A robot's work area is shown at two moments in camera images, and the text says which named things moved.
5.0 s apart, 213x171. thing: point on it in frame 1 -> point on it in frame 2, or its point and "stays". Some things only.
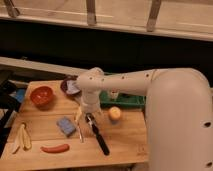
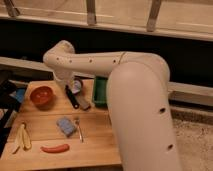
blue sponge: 66,126 stays
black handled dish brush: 90,119 -> 69,92
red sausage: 56,149 stays
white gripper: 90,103 -> 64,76
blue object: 20,94 stays
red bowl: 42,97 stays
